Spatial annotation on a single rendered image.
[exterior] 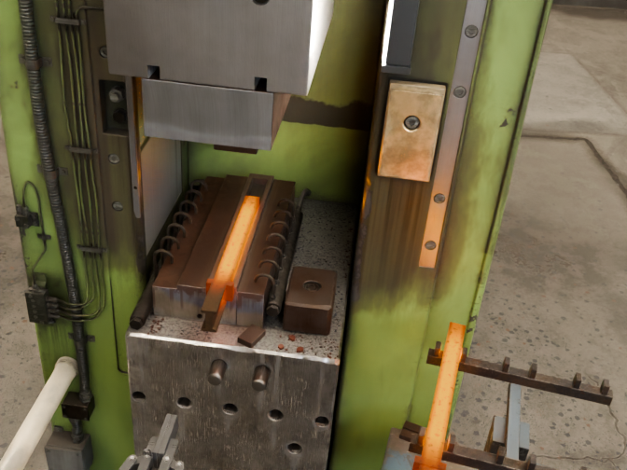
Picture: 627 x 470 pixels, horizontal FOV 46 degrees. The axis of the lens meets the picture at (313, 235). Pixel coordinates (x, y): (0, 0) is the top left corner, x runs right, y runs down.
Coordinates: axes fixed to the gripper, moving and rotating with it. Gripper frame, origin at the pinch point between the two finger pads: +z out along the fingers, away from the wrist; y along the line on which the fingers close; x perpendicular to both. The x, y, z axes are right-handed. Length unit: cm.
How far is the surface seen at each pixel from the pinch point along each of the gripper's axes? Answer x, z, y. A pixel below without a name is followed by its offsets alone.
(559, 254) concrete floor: -100, 220, 114
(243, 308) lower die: -3.9, 35.1, 3.9
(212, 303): 2.3, 27.5, 0.1
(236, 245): 1.2, 46.7, 0.3
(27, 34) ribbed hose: 37, 47, -35
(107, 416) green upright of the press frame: -52, 49, -29
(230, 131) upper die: 29.9, 35.0, 1.3
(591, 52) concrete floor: -99, 525, 190
